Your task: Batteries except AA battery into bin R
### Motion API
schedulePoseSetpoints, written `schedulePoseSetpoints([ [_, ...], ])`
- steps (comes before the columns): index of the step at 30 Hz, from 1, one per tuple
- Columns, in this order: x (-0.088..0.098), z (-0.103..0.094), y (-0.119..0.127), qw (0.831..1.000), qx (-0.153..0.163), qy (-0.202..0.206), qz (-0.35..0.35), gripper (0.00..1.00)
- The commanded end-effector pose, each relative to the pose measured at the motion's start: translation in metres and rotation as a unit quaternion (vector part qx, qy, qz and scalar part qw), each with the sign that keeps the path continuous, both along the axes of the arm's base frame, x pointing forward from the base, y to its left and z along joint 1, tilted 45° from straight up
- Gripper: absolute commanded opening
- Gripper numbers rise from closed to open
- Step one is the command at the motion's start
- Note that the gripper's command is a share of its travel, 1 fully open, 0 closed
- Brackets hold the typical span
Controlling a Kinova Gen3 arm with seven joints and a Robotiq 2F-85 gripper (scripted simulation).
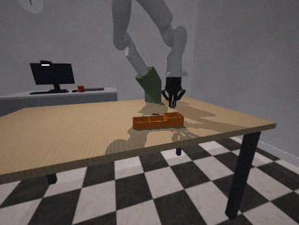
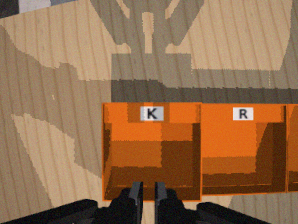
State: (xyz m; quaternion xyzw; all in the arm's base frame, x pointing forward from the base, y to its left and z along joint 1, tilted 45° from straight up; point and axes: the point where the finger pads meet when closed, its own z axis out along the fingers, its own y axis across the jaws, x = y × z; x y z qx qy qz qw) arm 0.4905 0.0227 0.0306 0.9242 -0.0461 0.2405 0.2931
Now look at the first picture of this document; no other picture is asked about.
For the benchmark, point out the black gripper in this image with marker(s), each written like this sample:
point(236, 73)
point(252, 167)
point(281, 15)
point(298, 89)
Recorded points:
point(173, 86)

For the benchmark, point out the orange open-top bins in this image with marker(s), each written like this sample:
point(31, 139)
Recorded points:
point(168, 119)

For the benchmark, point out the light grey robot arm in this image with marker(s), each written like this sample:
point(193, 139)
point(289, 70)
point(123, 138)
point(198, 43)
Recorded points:
point(162, 17)

